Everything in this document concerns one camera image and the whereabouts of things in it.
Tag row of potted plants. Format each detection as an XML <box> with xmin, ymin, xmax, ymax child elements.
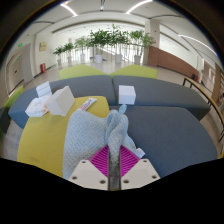
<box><xmin>53</xmin><ymin>23</ymin><xmax>156</xmax><ymax>66</ymax></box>

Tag small white tube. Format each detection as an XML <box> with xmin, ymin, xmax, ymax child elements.
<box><xmin>79</xmin><ymin>97</ymin><xmax>98</xmax><ymax>112</ymax></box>

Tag green upholstered bench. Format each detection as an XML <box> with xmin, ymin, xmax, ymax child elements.
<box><xmin>59</xmin><ymin>64</ymin><xmax>109</xmax><ymax>80</ymax></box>
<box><xmin>3</xmin><ymin>84</ymin><xmax>25</xmax><ymax>109</ymax></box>
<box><xmin>109</xmin><ymin>64</ymin><xmax>159</xmax><ymax>80</ymax></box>

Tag light blue towel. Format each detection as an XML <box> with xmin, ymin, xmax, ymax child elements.
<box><xmin>62</xmin><ymin>103</ymin><xmax>146</xmax><ymax>181</ymax></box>

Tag stack of white tissue packs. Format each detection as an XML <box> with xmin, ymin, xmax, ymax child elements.
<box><xmin>35</xmin><ymin>80</ymin><xmax>53</xmax><ymax>98</ymax></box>

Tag yellow upholstered bench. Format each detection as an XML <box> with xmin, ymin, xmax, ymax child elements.
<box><xmin>16</xmin><ymin>95</ymin><xmax>111</xmax><ymax>178</ymax></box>

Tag long grey upholstered bench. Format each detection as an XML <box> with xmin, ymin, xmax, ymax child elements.
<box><xmin>8</xmin><ymin>74</ymin><xmax>118</xmax><ymax>129</ymax></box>

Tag ceiling strip lights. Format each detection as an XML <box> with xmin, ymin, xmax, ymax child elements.
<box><xmin>59</xmin><ymin>0</ymin><xmax>154</xmax><ymax>18</ymax></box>

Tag flat white box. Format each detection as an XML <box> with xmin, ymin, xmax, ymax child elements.
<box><xmin>45</xmin><ymin>85</ymin><xmax>76</xmax><ymax>117</ymax></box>

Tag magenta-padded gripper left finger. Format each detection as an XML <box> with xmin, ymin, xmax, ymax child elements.
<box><xmin>68</xmin><ymin>144</ymin><xmax>115</xmax><ymax>192</ymax></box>

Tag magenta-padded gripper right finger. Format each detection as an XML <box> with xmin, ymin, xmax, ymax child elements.
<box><xmin>114</xmin><ymin>144</ymin><xmax>161</xmax><ymax>192</ymax></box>

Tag white cube box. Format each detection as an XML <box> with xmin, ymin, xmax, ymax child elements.
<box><xmin>118</xmin><ymin>84</ymin><xmax>137</xmax><ymax>106</ymax></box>

